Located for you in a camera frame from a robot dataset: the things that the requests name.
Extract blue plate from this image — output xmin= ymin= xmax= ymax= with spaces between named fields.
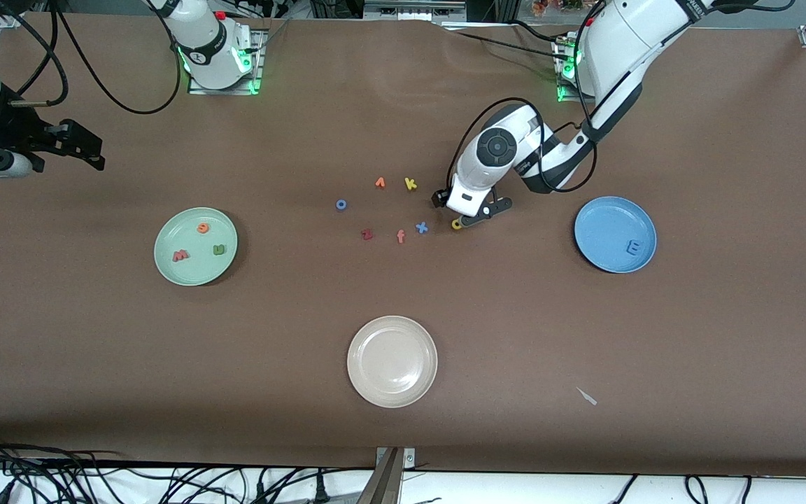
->
xmin=574 ymin=195 xmax=658 ymax=274

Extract green plate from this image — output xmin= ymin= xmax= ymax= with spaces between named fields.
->
xmin=153 ymin=206 xmax=239 ymax=287

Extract beige plate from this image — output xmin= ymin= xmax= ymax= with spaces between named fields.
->
xmin=346 ymin=315 xmax=439 ymax=409

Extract grey power strip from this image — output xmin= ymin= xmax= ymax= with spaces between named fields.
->
xmin=363 ymin=0 xmax=467 ymax=20

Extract orange plastic toys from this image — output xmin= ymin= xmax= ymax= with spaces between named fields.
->
xmin=530 ymin=0 xmax=586 ymax=16

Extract brown table cover sheet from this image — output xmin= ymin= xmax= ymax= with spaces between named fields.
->
xmin=0 ymin=13 xmax=806 ymax=478

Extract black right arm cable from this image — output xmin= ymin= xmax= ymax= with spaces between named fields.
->
xmin=0 ymin=0 xmax=183 ymax=115

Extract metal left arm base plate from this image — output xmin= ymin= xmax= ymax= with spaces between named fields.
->
xmin=553 ymin=31 xmax=587 ymax=103

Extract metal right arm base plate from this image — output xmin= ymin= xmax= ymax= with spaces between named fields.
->
xmin=188 ymin=28 xmax=265 ymax=96

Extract thin black table cable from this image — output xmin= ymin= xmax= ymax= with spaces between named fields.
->
xmin=445 ymin=28 xmax=568 ymax=57
xmin=508 ymin=20 xmax=561 ymax=41

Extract silver metal bracket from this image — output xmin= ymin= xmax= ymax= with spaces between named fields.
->
xmin=375 ymin=447 xmax=416 ymax=470

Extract grey metal post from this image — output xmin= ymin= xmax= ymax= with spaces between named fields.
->
xmin=355 ymin=448 xmax=404 ymax=504

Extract tangle of black cables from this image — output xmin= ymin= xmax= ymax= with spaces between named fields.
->
xmin=0 ymin=430 xmax=376 ymax=504

